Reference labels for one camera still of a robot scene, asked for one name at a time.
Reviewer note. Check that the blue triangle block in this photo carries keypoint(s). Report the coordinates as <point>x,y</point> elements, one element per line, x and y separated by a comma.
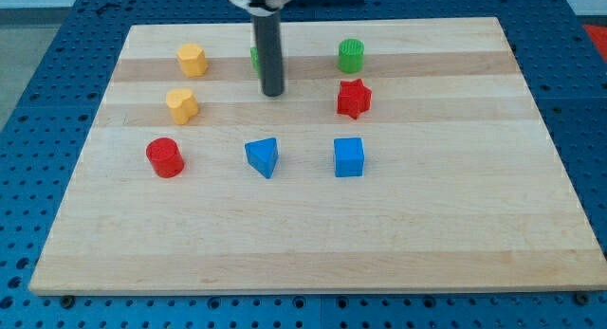
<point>262,155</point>

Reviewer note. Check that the green block behind rod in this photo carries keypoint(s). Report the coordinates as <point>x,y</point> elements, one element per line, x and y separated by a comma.
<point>255,60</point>

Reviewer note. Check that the yellow hexagon block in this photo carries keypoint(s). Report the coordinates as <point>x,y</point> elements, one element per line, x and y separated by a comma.
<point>192,60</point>

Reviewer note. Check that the wooden board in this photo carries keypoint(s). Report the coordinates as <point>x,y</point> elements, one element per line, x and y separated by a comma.
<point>462,190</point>

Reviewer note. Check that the red object at right edge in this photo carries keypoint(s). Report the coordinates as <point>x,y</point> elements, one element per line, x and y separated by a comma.
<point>598,35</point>

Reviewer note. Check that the red star block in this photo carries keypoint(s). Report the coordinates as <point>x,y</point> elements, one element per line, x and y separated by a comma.
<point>354,98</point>

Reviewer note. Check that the yellow heart block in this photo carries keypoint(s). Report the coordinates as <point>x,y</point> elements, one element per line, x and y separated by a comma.
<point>182,104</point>

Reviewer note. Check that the blue cube block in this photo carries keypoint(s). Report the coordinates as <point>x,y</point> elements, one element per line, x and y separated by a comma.
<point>348,157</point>

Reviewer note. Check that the red cylinder block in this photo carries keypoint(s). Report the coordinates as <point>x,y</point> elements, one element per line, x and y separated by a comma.
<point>165,157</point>

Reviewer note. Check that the green cylinder block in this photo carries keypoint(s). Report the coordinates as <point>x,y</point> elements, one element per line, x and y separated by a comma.
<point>351,55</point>

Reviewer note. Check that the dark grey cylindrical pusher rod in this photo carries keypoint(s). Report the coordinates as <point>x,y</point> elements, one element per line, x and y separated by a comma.
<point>267,33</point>

